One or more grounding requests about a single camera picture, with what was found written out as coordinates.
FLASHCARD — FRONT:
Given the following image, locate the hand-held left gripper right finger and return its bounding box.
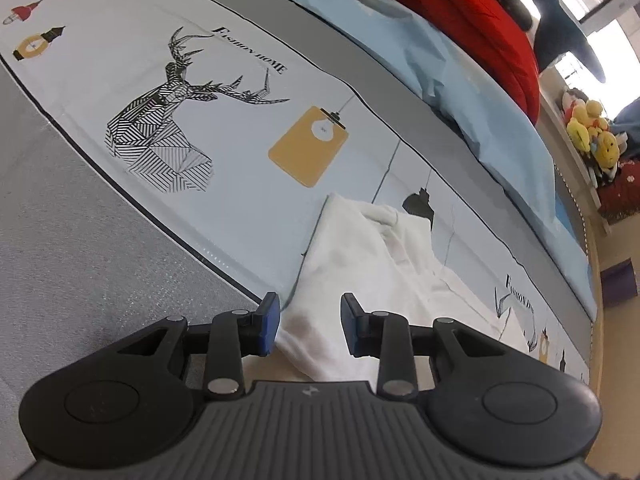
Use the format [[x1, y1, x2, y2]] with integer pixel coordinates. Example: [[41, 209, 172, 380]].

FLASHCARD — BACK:
[[340, 292, 507, 401]]

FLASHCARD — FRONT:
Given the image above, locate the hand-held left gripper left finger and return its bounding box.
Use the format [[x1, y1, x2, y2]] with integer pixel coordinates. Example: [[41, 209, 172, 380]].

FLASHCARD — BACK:
[[117, 292, 281, 401]]

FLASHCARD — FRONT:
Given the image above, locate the white small garment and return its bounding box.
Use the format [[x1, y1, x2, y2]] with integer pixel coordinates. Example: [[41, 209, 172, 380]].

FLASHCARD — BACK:
[[275, 192, 512, 384]]

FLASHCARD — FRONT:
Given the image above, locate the light blue blanket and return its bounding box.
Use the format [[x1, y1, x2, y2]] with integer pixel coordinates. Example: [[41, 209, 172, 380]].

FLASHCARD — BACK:
[[224, 0, 599, 322]]

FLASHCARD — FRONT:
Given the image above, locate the white window shelf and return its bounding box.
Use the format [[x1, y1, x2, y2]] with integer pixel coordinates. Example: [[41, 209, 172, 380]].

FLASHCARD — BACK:
[[537, 67, 613, 237]]

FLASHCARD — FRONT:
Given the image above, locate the purple box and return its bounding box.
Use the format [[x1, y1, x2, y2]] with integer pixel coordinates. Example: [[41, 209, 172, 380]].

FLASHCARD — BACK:
[[600, 257, 640, 307]]

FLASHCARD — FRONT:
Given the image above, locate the red bag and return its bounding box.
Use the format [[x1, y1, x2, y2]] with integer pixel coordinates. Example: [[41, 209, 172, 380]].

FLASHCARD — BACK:
[[597, 157, 640, 222]]

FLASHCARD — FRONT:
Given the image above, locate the pile of yellow plush toys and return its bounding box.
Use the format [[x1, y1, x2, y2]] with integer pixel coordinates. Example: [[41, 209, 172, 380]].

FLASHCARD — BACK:
[[562, 87, 627, 172]]

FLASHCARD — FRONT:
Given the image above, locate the red blanket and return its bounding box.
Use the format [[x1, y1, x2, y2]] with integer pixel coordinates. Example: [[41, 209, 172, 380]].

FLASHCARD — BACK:
[[346, 0, 541, 127]]

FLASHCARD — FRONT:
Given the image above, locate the blue cloth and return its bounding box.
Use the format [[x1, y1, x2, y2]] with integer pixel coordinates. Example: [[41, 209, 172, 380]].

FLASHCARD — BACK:
[[612, 104, 640, 133]]

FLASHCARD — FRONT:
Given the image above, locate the wooden bed frame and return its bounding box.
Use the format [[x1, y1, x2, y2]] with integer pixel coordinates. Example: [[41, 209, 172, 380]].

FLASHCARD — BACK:
[[582, 220, 609, 463]]

